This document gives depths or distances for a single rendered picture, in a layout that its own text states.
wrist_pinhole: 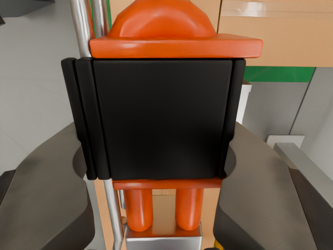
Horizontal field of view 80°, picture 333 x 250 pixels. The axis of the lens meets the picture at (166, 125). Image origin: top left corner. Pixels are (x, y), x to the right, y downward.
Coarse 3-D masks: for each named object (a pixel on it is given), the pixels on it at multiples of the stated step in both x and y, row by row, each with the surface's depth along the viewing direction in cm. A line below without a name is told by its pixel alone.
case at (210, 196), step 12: (96, 180) 57; (96, 192) 60; (156, 192) 60; (168, 192) 61; (204, 192) 61; (216, 192) 61; (204, 204) 64; (216, 204) 64; (108, 216) 65; (204, 216) 66; (108, 228) 68; (204, 228) 69; (108, 240) 71; (204, 240) 73
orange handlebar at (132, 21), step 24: (144, 0) 9; (168, 0) 9; (120, 24) 9; (144, 24) 9; (168, 24) 9; (192, 24) 9; (144, 192) 14; (192, 192) 14; (144, 216) 15; (192, 216) 15
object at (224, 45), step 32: (96, 64) 9; (128, 64) 9; (160, 64) 9; (192, 64) 9; (224, 64) 9; (128, 96) 9; (160, 96) 9; (192, 96) 9; (224, 96) 9; (128, 128) 10; (160, 128) 10; (192, 128) 10; (224, 128) 10; (128, 160) 11; (160, 160) 11; (192, 160) 11; (224, 160) 11
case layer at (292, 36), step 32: (128, 0) 71; (192, 0) 71; (224, 0) 71; (256, 0) 72; (288, 0) 72; (320, 0) 72; (224, 32) 76; (256, 32) 77; (288, 32) 77; (320, 32) 77; (256, 64) 83; (288, 64) 83; (320, 64) 83
